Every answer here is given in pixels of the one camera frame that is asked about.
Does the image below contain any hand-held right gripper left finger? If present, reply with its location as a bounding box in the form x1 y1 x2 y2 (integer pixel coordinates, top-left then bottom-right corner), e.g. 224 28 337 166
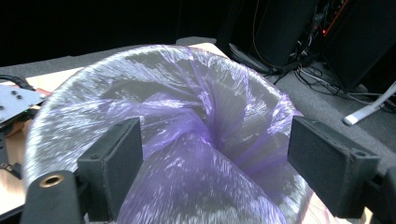
77 117 144 222

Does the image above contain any left hand-held gripper cable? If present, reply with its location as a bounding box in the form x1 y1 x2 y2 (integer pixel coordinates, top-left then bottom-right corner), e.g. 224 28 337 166
0 74 35 91

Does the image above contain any white metal stand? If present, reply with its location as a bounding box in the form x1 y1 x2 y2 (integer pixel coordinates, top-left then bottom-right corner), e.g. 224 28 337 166
343 81 396 126

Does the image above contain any black equipment cabinet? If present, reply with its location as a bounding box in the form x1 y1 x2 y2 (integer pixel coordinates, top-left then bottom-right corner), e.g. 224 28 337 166
321 0 396 93
253 0 319 68

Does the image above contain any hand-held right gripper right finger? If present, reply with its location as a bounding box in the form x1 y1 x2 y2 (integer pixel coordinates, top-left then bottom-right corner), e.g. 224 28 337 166
287 115 381 218

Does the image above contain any grey stand base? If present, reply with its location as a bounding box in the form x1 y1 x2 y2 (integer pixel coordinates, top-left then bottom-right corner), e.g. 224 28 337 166
228 42 278 76

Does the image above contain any bundle of floor cables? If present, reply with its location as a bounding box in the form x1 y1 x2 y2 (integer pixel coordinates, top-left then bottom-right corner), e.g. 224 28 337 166
292 60 396 109

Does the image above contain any thin orange cable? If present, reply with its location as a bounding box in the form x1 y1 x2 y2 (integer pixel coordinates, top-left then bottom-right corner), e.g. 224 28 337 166
252 0 273 67

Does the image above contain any purple plastic trash bag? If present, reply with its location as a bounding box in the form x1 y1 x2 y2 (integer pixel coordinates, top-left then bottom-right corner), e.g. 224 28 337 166
22 44 316 224

